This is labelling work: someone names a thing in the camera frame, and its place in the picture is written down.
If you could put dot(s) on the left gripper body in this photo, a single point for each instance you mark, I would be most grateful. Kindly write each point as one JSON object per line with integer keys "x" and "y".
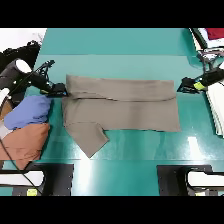
{"x": 58, "y": 90}

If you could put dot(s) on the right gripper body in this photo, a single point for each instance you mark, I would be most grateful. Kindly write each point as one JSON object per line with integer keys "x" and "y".
{"x": 188, "y": 85}

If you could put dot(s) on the grey T-shirt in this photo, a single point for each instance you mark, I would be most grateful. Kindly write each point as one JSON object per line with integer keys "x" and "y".
{"x": 126, "y": 110}

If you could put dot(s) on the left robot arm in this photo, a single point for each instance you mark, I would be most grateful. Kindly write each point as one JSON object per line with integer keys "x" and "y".
{"x": 20, "y": 75}

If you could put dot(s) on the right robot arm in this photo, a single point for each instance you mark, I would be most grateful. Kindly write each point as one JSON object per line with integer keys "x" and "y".
{"x": 213, "y": 77}

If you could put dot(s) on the blue garment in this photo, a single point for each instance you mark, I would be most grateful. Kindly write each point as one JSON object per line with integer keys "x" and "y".
{"x": 28, "y": 111}

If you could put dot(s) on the black garment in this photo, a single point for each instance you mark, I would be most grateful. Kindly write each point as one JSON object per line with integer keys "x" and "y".
{"x": 18, "y": 53}

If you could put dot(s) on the red garment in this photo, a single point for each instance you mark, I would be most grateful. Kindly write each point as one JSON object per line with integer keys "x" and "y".
{"x": 216, "y": 32}

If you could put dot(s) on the rust brown garment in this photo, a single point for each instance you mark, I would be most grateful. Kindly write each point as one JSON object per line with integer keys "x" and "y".
{"x": 25, "y": 143}

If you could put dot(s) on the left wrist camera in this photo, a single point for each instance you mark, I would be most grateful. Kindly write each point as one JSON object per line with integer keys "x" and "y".
{"x": 46, "y": 68}

